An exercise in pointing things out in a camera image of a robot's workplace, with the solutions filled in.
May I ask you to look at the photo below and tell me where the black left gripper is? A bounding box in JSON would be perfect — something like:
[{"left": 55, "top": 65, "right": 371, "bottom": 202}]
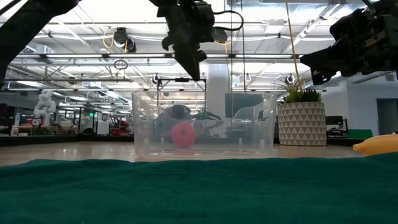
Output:
[{"left": 148, "top": 0, "right": 208, "bottom": 82}]

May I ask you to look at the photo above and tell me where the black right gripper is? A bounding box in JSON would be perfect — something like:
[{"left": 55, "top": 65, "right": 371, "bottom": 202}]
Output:
[{"left": 300, "top": 0, "right": 398, "bottom": 86}]

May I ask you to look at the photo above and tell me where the red toy apple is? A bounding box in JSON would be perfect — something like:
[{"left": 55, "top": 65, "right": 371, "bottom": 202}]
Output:
[{"left": 171, "top": 121, "right": 197, "bottom": 149}]

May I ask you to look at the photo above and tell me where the yellow toy banana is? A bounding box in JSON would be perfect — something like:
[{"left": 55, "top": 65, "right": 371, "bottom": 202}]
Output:
[{"left": 353, "top": 134, "right": 398, "bottom": 157}]

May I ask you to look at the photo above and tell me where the person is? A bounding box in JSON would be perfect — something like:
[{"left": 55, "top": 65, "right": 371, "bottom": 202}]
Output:
[{"left": 159, "top": 104, "right": 193, "bottom": 139}]

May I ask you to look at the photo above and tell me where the potted plant triangle-pattern pot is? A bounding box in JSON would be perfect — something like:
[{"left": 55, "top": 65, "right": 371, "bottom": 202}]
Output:
[{"left": 276, "top": 77, "right": 327, "bottom": 147}]

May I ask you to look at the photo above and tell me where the clear plastic container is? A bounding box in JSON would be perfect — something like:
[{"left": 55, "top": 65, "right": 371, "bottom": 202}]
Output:
[{"left": 131, "top": 90, "right": 278, "bottom": 160}]

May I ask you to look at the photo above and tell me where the green panel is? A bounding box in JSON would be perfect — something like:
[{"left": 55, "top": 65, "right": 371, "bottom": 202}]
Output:
[{"left": 347, "top": 129, "right": 374, "bottom": 140}]

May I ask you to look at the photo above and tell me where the dark green folded cloth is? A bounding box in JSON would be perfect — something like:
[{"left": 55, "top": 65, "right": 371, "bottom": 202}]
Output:
[{"left": 0, "top": 152, "right": 398, "bottom": 224}]

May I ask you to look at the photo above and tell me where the distant black rig frame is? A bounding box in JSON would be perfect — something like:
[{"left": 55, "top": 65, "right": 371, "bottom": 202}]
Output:
[{"left": 156, "top": 77, "right": 208, "bottom": 94}]

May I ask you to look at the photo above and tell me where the black ceiling cable reel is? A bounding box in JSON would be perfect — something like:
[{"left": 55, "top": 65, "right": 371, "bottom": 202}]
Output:
[
  {"left": 213, "top": 27, "right": 229, "bottom": 45},
  {"left": 113, "top": 27, "right": 137, "bottom": 54}
]

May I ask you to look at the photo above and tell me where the yellow hanging cable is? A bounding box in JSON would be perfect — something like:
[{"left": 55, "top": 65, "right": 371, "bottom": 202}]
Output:
[{"left": 284, "top": 0, "right": 304, "bottom": 91}]

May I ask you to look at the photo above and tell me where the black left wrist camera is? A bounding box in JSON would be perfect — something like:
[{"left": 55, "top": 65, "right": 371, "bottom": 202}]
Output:
[{"left": 195, "top": 1, "right": 216, "bottom": 44}]

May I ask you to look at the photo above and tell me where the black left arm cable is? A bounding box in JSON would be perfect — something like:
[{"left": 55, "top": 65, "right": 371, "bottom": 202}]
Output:
[{"left": 213, "top": 10, "right": 244, "bottom": 32}]

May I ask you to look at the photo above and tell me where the black aluminium rig frame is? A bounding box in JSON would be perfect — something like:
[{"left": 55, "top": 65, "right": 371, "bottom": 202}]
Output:
[{"left": 0, "top": 134, "right": 398, "bottom": 147}]

